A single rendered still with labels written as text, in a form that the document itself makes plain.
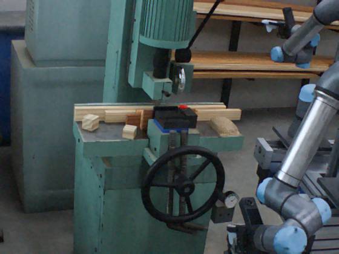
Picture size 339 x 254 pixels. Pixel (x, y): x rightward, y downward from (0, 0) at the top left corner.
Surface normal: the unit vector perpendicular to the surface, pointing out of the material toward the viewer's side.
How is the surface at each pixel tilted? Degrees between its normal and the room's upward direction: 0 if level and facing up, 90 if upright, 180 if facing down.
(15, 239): 0
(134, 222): 90
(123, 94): 90
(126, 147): 90
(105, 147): 90
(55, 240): 0
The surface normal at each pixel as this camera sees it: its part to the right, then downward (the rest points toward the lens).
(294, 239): 0.36, -0.12
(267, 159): 0.16, 0.39
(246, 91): 0.40, 0.39
